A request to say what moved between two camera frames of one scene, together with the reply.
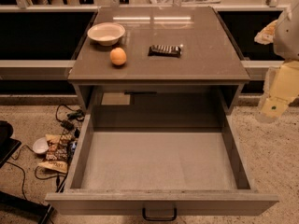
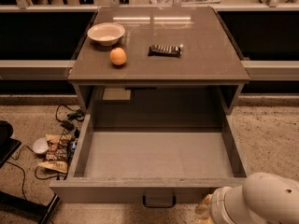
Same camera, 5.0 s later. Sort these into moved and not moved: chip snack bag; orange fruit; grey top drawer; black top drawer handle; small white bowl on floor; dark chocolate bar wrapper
Moved: black top drawer handle; grey top drawer
Not moved: small white bowl on floor; dark chocolate bar wrapper; orange fruit; chip snack bag
